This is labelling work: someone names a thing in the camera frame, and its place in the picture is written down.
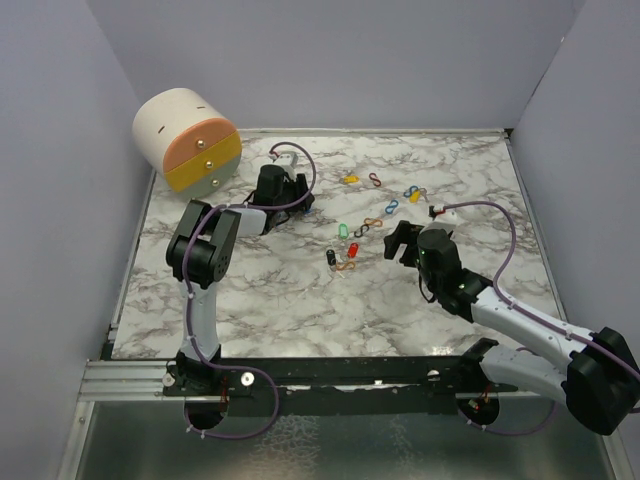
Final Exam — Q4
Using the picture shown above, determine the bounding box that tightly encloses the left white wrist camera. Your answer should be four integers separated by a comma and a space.
273, 151, 299, 178

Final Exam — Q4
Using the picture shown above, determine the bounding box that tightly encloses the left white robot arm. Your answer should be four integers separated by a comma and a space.
166, 164, 314, 395

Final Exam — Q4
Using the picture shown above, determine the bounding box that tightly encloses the purple cable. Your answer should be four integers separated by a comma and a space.
434, 200, 640, 436
182, 141, 318, 441

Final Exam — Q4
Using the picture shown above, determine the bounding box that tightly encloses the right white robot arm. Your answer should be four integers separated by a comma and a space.
384, 220, 639, 435

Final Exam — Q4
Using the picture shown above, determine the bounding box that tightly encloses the black S carabiner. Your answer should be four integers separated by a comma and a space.
354, 224, 370, 238

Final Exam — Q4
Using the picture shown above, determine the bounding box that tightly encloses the orange s carabiner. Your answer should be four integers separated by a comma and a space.
335, 261, 356, 272
364, 218, 383, 227

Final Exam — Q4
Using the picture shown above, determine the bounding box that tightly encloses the round pastel drawer cabinet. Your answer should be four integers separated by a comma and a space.
132, 88, 242, 200

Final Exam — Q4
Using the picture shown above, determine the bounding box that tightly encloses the green tag key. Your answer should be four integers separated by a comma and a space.
339, 223, 349, 239

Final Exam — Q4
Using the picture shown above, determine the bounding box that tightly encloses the black tag key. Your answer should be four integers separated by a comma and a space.
325, 249, 337, 267

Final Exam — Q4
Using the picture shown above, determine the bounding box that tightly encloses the dark red S carabiner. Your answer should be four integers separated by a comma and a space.
368, 173, 382, 187

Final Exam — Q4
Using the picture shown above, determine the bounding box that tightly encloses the orange S carabiner lower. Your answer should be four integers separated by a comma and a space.
335, 261, 356, 272

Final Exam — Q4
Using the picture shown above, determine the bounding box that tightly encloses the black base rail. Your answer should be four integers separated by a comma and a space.
163, 338, 513, 417

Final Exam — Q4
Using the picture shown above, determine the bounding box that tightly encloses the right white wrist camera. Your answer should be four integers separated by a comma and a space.
427, 206, 458, 232

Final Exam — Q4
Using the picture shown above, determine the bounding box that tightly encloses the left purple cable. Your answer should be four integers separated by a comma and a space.
182, 141, 318, 441

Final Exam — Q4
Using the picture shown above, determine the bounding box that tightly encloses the orange S carabiner centre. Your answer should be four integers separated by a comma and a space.
364, 218, 383, 227

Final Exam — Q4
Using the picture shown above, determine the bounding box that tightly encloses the blue S carabiner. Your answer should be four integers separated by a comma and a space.
404, 185, 419, 198
384, 199, 399, 215

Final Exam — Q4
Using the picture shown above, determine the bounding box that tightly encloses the red tag key centre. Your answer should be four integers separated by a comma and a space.
347, 243, 359, 259

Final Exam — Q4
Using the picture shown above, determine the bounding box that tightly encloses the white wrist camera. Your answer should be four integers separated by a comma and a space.
427, 206, 458, 232
273, 151, 299, 178

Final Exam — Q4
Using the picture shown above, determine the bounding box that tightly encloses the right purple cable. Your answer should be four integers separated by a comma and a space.
434, 200, 640, 436

